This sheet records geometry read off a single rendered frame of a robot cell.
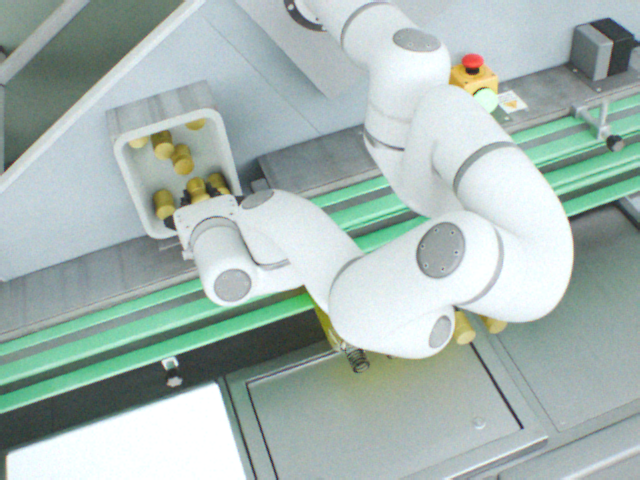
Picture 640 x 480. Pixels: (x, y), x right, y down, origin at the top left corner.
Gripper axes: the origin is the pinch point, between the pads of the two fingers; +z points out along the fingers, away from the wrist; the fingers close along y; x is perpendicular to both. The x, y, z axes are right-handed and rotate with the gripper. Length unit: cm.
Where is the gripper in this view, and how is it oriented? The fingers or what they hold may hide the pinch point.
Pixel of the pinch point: (200, 198)
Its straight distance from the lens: 116.3
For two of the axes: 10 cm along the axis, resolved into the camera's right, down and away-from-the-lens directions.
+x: -1.7, -8.5, -5.0
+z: -2.9, -4.5, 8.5
